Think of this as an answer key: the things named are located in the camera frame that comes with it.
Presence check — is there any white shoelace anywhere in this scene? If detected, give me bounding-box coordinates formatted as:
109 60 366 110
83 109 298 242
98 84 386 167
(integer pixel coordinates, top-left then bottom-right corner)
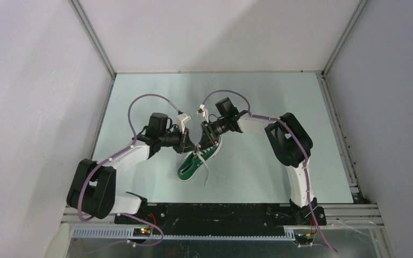
191 145 218 186

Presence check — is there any controller board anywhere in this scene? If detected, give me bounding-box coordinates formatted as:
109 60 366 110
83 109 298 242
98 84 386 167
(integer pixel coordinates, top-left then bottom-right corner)
295 233 316 246
132 227 153 237

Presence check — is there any right controller board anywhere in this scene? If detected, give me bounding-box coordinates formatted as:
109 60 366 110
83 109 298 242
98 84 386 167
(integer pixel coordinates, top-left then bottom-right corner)
295 233 316 246

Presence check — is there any left controller board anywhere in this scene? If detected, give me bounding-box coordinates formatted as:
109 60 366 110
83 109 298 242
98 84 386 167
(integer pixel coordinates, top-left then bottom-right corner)
132 227 153 237

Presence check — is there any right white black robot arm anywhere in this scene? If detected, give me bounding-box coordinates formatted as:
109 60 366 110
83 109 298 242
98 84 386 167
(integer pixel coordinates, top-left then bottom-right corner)
197 98 318 225

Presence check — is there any green canvas sneaker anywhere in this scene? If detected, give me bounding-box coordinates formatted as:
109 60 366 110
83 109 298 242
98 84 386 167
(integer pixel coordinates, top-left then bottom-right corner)
177 137 223 182

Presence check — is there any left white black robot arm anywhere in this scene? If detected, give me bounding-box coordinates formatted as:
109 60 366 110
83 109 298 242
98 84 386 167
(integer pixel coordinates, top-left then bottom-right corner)
66 112 194 224

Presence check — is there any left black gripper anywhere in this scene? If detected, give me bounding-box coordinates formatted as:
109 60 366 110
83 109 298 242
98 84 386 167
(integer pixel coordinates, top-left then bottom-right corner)
159 125 197 154

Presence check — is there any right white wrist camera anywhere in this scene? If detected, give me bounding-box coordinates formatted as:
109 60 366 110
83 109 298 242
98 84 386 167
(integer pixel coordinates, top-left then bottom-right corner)
197 104 210 123

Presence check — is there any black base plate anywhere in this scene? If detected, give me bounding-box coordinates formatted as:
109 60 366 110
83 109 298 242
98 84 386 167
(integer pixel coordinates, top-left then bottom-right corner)
115 203 327 237

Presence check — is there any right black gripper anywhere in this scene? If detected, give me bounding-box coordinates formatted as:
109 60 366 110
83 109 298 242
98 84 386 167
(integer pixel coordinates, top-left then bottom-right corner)
197 117 229 153

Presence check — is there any grey slotted cable duct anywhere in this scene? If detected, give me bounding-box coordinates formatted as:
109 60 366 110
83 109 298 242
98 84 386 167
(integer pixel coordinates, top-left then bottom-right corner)
72 226 295 241

